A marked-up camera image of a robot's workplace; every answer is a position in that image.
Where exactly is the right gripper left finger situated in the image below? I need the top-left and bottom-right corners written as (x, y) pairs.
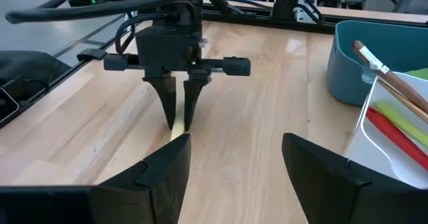
top-left (88, 133), bottom-right (192, 224)

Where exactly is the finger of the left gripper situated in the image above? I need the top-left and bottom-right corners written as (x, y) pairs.
top-left (142, 76), bottom-right (177, 130)
top-left (183, 78), bottom-right (212, 131)

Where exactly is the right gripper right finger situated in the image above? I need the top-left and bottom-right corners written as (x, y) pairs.
top-left (282, 132), bottom-right (428, 224)

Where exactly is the cream-handled table knife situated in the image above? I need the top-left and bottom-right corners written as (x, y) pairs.
top-left (169, 80), bottom-right (187, 142)

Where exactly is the white plastic bin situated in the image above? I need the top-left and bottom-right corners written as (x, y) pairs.
top-left (342, 70), bottom-right (428, 190)

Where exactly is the red silicone spoon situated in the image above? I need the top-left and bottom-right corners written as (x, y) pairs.
top-left (365, 106), bottom-right (428, 171)

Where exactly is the lime green silicone spoon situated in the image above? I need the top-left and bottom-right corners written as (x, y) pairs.
top-left (372, 100), bottom-right (428, 148)

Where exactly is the teal plastic bin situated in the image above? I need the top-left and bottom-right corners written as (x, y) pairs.
top-left (326, 19), bottom-right (428, 106)

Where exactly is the dark wooden spoon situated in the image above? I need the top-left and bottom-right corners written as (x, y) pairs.
top-left (350, 39), bottom-right (428, 114)

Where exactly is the small black frame clip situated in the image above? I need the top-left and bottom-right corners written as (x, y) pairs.
top-left (77, 48), bottom-right (107, 62)

